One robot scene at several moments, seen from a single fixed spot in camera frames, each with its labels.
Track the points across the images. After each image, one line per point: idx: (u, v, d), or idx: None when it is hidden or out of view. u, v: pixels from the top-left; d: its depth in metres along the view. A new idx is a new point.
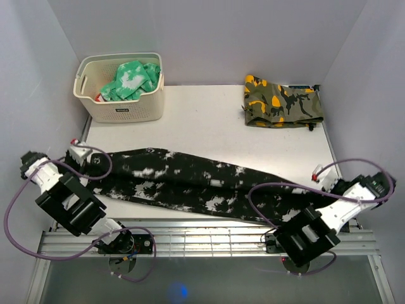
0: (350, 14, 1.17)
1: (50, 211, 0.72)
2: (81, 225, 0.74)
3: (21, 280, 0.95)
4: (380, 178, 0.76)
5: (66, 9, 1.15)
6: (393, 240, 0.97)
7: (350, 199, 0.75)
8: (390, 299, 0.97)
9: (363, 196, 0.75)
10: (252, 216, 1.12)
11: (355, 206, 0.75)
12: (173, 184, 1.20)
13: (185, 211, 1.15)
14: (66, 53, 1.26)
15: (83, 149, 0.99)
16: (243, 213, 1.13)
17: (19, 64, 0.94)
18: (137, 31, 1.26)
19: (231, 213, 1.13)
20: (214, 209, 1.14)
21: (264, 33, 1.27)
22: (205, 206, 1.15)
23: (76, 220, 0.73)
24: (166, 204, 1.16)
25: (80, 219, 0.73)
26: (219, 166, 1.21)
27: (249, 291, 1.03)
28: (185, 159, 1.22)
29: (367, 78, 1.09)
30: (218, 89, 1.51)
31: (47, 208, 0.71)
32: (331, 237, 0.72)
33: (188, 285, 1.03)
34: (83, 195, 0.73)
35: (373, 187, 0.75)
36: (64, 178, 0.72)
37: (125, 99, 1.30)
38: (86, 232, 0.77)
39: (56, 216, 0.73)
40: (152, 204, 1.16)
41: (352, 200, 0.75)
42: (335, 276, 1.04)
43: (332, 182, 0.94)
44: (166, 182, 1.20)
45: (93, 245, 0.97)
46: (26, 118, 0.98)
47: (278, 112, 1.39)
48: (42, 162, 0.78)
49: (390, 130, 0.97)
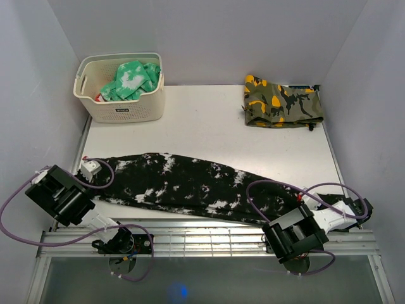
0: (350, 14, 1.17)
1: (38, 199, 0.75)
2: (68, 213, 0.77)
3: (21, 279, 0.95)
4: (359, 203, 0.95)
5: (66, 9, 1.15)
6: (393, 240, 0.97)
7: (337, 210, 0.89)
8: (390, 299, 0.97)
9: (346, 210, 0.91)
10: (252, 220, 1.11)
11: (340, 217, 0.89)
12: (174, 190, 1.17)
13: (185, 215, 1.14)
14: (67, 54, 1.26)
15: (92, 164, 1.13)
16: (243, 216, 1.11)
17: (19, 64, 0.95)
18: (137, 31, 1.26)
19: (231, 216, 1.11)
20: (214, 212, 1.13)
21: (264, 33, 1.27)
22: (206, 209, 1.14)
23: (62, 207, 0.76)
24: (166, 208, 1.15)
25: (67, 206, 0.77)
26: (217, 177, 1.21)
27: (249, 291, 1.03)
28: (182, 171, 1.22)
29: (367, 78, 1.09)
30: (218, 89, 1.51)
31: (35, 196, 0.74)
32: (320, 234, 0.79)
33: (188, 284, 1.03)
34: (69, 184, 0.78)
35: (354, 207, 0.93)
36: (51, 170, 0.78)
37: (125, 99, 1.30)
38: (74, 221, 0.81)
39: (43, 206, 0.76)
40: (152, 209, 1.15)
41: (338, 211, 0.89)
42: (335, 276, 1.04)
43: (315, 207, 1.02)
44: (167, 189, 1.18)
45: (93, 246, 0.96)
46: (26, 118, 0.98)
47: (278, 112, 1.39)
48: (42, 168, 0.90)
49: (390, 129, 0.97)
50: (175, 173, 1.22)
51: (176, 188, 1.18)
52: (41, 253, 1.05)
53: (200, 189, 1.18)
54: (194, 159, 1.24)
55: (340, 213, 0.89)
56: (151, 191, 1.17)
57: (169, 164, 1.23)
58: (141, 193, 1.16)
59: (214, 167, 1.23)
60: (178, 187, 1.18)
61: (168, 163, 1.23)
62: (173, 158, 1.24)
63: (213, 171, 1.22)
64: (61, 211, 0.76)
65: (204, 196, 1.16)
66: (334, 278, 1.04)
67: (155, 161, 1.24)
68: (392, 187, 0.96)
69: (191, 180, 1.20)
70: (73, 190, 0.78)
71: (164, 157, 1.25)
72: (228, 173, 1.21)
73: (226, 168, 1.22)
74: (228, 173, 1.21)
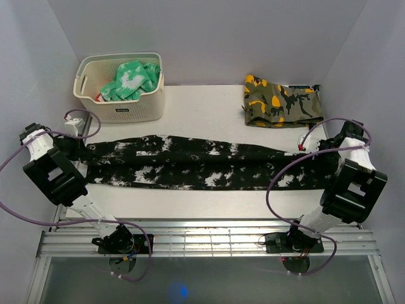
0: (350, 15, 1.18)
1: (33, 177, 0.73)
2: (60, 194, 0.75)
3: (20, 281, 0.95)
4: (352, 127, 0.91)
5: (65, 9, 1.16)
6: (393, 240, 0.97)
7: (355, 146, 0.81)
8: (390, 299, 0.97)
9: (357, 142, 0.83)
10: (250, 187, 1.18)
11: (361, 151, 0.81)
12: (172, 166, 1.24)
13: (185, 189, 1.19)
14: (66, 54, 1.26)
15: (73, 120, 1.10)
16: (242, 185, 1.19)
17: (19, 64, 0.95)
18: (137, 32, 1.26)
19: (230, 186, 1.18)
20: (213, 185, 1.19)
21: (264, 33, 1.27)
22: (205, 182, 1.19)
23: (56, 189, 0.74)
24: (167, 185, 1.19)
25: (61, 188, 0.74)
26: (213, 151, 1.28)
27: (249, 291, 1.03)
28: (180, 149, 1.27)
29: (367, 78, 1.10)
30: (218, 89, 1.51)
31: (31, 175, 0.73)
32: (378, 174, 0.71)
33: (188, 285, 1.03)
34: (67, 168, 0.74)
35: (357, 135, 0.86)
36: (50, 152, 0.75)
37: (125, 99, 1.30)
38: (66, 203, 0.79)
39: (38, 185, 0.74)
40: (154, 187, 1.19)
41: (357, 146, 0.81)
42: (335, 277, 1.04)
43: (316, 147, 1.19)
44: (165, 166, 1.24)
45: (93, 242, 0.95)
46: (25, 118, 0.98)
47: (278, 111, 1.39)
48: (37, 134, 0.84)
49: (390, 129, 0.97)
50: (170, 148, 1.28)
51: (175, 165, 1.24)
52: (41, 253, 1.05)
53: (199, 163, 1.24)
54: (190, 139, 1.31)
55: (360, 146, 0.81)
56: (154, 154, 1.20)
57: (168, 144, 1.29)
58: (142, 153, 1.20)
59: (209, 143, 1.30)
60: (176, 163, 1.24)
61: (166, 144, 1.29)
62: (171, 139, 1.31)
63: (209, 147, 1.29)
64: (54, 192, 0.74)
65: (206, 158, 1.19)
66: (334, 278, 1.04)
67: (154, 143, 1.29)
68: (393, 188, 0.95)
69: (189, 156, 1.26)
70: (70, 173, 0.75)
71: (161, 139, 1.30)
72: (224, 146, 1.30)
73: (221, 142, 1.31)
74: (223, 145, 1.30)
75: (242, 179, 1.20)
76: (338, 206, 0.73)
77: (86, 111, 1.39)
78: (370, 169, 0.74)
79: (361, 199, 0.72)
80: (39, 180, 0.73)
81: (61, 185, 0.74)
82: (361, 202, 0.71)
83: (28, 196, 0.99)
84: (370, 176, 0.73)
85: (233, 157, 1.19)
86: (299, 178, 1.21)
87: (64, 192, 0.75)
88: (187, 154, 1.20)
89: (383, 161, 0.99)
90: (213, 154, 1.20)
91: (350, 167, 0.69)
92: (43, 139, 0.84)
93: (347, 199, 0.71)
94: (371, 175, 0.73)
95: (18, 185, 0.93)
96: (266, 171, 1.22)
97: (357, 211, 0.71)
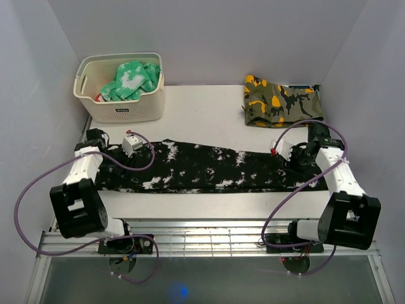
0: (350, 15, 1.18)
1: (54, 204, 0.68)
2: (70, 229, 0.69)
3: (21, 281, 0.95)
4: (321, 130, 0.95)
5: (65, 9, 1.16)
6: (393, 240, 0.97)
7: (336, 162, 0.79)
8: (390, 299, 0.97)
9: (336, 155, 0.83)
10: (258, 189, 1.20)
11: (343, 164, 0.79)
12: (180, 176, 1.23)
13: (193, 193, 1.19)
14: (66, 54, 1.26)
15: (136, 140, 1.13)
16: (250, 187, 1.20)
17: (20, 64, 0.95)
18: (137, 33, 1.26)
19: (238, 189, 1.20)
20: (222, 187, 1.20)
21: (263, 33, 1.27)
22: (214, 185, 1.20)
23: (71, 222, 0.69)
24: (174, 189, 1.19)
25: (74, 224, 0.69)
26: (219, 159, 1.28)
27: (249, 291, 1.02)
28: (186, 158, 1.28)
29: (368, 78, 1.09)
30: (218, 90, 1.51)
31: (54, 200, 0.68)
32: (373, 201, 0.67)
33: (188, 285, 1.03)
34: (88, 205, 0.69)
35: (330, 142, 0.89)
36: (81, 182, 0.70)
37: (125, 99, 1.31)
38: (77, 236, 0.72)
39: (56, 211, 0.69)
40: (161, 192, 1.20)
41: (336, 161, 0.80)
42: (335, 276, 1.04)
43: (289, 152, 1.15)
44: (173, 175, 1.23)
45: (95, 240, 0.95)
46: (26, 118, 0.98)
47: (278, 111, 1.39)
48: (88, 152, 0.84)
49: (390, 130, 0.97)
50: (174, 161, 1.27)
51: (183, 174, 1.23)
52: None
53: (206, 171, 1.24)
54: (196, 145, 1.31)
55: (340, 161, 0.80)
56: (161, 187, 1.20)
57: (173, 152, 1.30)
58: (152, 185, 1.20)
59: (215, 151, 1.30)
60: (184, 172, 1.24)
61: (171, 152, 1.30)
62: (176, 147, 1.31)
63: (216, 155, 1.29)
64: (68, 225, 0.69)
65: (209, 187, 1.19)
66: (335, 278, 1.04)
67: (159, 151, 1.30)
68: (392, 187, 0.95)
69: (195, 165, 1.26)
70: (89, 211, 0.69)
71: (166, 146, 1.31)
72: (230, 155, 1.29)
73: (228, 151, 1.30)
74: (230, 154, 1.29)
75: (252, 183, 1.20)
76: (339, 242, 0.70)
77: (88, 123, 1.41)
78: (359, 195, 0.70)
79: (358, 228, 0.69)
80: (59, 209, 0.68)
81: (77, 221, 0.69)
82: (361, 232, 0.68)
83: (28, 197, 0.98)
84: (362, 202, 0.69)
85: (243, 181, 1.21)
86: (310, 184, 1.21)
87: (77, 228, 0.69)
88: (193, 189, 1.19)
89: (383, 161, 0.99)
90: (219, 186, 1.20)
91: (342, 203, 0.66)
92: (87, 162, 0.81)
93: (347, 234, 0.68)
94: (362, 201, 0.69)
95: (18, 185, 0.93)
96: (271, 173, 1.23)
97: (359, 242, 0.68)
